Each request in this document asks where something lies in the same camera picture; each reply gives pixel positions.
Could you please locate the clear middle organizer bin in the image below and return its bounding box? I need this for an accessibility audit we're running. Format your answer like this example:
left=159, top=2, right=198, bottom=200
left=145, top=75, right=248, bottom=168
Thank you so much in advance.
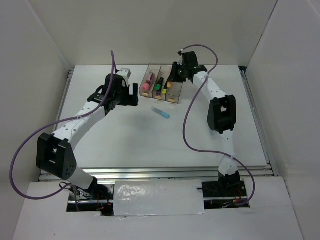
left=152, top=65, right=172, bottom=101

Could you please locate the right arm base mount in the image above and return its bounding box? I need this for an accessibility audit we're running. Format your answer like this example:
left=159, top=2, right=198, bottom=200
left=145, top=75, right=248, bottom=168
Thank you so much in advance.
left=196, top=179, right=249, bottom=210

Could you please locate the black yellow highlighter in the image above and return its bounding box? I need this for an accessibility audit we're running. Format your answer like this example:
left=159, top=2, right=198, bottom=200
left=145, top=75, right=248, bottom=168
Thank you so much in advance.
left=161, top=81, right=168, bottom=95

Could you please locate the clear left organizer bin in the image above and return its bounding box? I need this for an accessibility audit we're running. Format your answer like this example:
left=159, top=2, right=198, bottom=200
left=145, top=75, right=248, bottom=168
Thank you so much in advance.
left=139, top=63, right=162, bottom=98

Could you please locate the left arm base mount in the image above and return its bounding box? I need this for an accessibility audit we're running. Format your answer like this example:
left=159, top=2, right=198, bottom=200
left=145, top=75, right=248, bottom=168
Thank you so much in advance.
left=66, top=184, right=115, bottom=217

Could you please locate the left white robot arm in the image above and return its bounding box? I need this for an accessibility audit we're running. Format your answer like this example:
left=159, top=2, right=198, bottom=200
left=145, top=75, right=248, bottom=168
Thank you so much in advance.
left=36, top=68, right=139, bottom=200

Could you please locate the aluminium front rail frame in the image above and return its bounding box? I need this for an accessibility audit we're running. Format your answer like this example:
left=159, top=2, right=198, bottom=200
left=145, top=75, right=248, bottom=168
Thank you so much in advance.
left=38, top=164, right=274, bottom=182

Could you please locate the clear organizer bin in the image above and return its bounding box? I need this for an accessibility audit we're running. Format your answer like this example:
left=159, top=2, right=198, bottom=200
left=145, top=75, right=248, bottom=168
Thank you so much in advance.
left=165, top=73, right=184, bottom=104
left=139, top=63, right=162, bottom=98
left=152, top=65, right=172, bottom=101

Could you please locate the clear orange highlighter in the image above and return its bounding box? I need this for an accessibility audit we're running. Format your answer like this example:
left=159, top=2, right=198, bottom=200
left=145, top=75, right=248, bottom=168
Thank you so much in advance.
left=166, top=79, right=173, bottom=88

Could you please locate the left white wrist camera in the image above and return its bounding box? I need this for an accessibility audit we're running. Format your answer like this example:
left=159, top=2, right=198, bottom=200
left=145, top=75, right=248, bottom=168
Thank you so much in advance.
left=117, top=68, right=131, bottom=85

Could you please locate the clear right organizer bin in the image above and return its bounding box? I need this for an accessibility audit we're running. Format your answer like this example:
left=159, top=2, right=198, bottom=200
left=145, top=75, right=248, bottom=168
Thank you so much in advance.
left=165, top=73, right=184, bottom=104

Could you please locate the white foil cover plate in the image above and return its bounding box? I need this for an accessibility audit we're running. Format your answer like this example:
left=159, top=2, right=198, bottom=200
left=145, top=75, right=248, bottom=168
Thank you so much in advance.
left=113, top=180, right=205, bottom=217

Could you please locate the clear blue highlighter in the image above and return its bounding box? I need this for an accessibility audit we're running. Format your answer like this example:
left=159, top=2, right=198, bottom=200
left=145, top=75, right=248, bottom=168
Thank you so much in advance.
left=150, top=106, right=170, bottom=119

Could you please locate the pink cap pen bundle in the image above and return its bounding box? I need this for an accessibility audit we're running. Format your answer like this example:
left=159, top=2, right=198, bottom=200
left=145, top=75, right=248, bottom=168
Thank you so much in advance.
left=142, top=72, right=156, bottom=91

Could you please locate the black green highlighter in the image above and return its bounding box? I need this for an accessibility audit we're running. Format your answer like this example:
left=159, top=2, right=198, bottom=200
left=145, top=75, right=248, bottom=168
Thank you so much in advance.
left=155, top=77, right=164, bottom=92

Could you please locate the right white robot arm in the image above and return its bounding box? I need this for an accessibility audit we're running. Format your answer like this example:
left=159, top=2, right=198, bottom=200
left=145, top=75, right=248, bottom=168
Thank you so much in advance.
left=170, top=50, right=241, bottom=196

